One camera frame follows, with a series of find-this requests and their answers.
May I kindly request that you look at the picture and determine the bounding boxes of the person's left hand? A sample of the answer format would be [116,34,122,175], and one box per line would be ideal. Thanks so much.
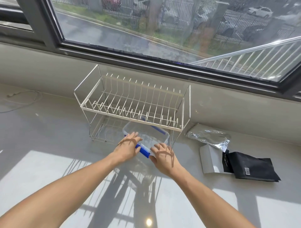
[114,132,143,163]

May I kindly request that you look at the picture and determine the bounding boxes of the person's right hand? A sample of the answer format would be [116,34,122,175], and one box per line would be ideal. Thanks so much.
[149,142,184,179]

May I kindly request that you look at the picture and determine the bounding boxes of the clear container with blue clips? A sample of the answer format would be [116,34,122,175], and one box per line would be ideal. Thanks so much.
[122,115,170,159]

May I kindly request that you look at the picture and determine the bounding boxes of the person's left forearm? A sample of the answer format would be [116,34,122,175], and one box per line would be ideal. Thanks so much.
[0,153,126,228]

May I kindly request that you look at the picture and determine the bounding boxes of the person's right forearm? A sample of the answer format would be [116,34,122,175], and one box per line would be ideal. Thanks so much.
[170,167,257,228]

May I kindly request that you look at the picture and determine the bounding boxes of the silver foil bag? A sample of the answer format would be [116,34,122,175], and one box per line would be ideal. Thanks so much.
[185,123,231,153]

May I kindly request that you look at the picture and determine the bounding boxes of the white cardboard box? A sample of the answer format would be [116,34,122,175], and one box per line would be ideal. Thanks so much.
[200,143,236,174]

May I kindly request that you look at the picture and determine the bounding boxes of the black pouch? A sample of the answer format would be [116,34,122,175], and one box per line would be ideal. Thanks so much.
[222,151,282,183]

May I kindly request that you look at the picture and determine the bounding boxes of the white metal railing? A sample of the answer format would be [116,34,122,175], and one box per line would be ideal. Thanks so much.
[188,36,301,81]

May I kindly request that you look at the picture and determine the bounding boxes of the tree trunk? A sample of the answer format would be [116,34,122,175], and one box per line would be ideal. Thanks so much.
[138,0,165,33]

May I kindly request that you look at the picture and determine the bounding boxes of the black metal fence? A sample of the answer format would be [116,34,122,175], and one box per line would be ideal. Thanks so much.
[101,0,301,46]

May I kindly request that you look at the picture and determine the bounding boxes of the white car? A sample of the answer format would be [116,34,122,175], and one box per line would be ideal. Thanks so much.
[247,6,274,19]

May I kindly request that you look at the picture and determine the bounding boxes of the white wire dish rack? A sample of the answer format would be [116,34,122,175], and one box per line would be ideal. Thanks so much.
[73,64,191,146]

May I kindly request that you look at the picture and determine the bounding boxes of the grey window frame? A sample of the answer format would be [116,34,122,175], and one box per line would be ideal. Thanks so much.
[0,0,301,102]

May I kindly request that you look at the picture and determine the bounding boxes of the white cable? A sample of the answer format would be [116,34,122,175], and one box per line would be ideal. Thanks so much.
[0,90,43,114]

